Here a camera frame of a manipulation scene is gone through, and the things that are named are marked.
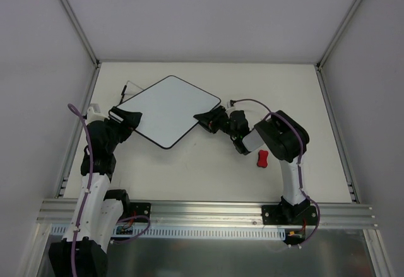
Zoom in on white board with black frame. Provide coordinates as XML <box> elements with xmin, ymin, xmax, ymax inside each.
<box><xmin>117</xmin><ymin>75</ymin><xmax>221</xmax><ymax>150</ymax></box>

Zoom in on red whiteboard eraser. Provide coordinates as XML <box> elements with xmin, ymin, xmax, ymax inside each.
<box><xmin>256</xmin><ymin>150</ymin><xmax>269</xmax><ymax>168</ymax></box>

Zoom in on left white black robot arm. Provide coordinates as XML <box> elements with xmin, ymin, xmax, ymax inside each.
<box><xmin>48</xmin><ymin>103</ymin><xmax>142</xmax><ymax>276</ymax></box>

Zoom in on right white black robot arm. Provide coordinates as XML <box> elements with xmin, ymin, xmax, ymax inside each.
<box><xmin>194</xmin><ymin>106</ymin><xmax>311</xmax><ymax>225</ymax></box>

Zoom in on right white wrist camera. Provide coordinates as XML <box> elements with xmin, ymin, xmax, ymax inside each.
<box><xmin>225</xmin><ymin>102</ymin><xmax>235</xmax><ymax>115</ymax></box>

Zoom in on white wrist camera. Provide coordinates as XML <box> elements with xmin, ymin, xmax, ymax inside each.
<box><xmin>86</xmin><ymin>103</ymin><xmax>107</xmax><ymax>124</ymax></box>
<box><xmin>225</xmin><ymin>102</ymin><xmax>235</xmax><ymax>115</ymax></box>

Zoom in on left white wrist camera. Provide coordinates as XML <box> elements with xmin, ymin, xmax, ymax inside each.
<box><xmin>86</xmin><ymin>103</ymin><xmax>107</xmax><ymax>124</ymax></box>

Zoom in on wire whiteboard stand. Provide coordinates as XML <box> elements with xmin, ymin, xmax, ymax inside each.
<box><xmin>120</xmin><ymin>80</ymin><xmax>144</xmax><ymax>103</ymax></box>

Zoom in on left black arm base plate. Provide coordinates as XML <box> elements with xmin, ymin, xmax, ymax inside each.
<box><xmin>129</xmin><ymin>201</ymin><xmax>152</xmax><ymax>223</ymax></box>

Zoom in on aluminium mounting rail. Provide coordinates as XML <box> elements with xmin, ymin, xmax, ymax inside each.
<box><xmin>37</xmin><ymin>198</ymin><xmax>379</xmax><ymax>229</ymax></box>

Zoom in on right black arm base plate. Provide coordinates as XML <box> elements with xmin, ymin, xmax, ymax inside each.
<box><xmin>261</xmin><ymin>204</ymin><xmax>318</xmax><ymax>226</ymax></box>

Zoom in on white slotted cable duct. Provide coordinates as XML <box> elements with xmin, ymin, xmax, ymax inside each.
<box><xmin>50</xmin><ymin>224</ymin><xmax>286</xmax><ymax>241</ymax></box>

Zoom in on left aluminium frame post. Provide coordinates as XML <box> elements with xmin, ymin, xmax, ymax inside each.
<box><xmin>58</xmin><ymin>0</ymin><xmax>100</xmax><ymax>68</ymax></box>

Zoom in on aluminium frame post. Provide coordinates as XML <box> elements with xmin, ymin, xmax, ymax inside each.
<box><xmin>58</xmin><ymin>0</ymin><xmax>100</xmax><ymax>68</ymax></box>
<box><xmin>316</xmin><ymin>0</ymin><xmax>364</xmax><ymax>70</ymax></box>

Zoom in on right aluminium frame post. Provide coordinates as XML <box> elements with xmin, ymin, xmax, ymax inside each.
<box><xmin>316</xmin><ymin>0</ymin><xmax>364</xmax><ymax>70</ymax></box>

